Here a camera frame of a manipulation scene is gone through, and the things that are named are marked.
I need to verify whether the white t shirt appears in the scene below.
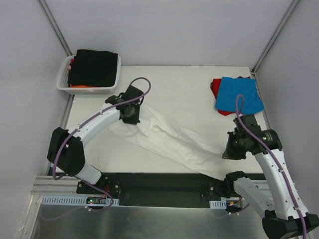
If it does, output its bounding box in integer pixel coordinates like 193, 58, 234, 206
108, 106, 227, 180

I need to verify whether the blue t shirt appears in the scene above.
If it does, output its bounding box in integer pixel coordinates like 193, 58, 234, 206
214, 77, 264, 115

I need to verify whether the red t shirt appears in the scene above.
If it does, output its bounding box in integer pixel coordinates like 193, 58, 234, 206
210, 77, 256, 116

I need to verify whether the white plastic basket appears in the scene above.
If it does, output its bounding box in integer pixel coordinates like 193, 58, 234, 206
56, 55, 122, 95

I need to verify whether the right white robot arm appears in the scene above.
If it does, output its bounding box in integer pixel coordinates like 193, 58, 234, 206
222, 115, 319, 239

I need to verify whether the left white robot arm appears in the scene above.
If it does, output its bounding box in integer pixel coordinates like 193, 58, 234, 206
47, 85, 145, 194

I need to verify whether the black t shirt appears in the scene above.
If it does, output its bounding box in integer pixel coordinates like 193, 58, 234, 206
68, 49, 119, 88

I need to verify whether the pink t shirt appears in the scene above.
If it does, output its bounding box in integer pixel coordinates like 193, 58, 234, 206
68, 58, 74, 71

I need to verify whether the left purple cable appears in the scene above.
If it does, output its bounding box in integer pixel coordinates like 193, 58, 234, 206
39, 77, 152, 221

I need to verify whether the purple cable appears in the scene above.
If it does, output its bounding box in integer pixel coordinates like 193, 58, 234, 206
211, 94, 310, 239
39, 77, 152, 221

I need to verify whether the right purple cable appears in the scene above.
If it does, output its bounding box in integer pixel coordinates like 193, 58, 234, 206
211, 94, 310, 239

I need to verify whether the right white cable duct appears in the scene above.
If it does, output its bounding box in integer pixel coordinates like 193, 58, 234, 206
209, 200, 227, 210

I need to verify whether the white cable duct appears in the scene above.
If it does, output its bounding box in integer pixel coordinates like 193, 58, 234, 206
209, 200, 227, 210
42, 196, 120, 207

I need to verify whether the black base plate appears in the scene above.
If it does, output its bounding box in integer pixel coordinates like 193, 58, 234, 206
76, 173, 239, 208

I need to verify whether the left white cable duct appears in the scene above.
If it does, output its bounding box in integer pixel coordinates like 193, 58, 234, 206
42, 196, 120, 207

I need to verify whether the aluminium rail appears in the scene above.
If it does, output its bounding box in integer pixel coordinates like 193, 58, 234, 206
32, 171, 265, 200

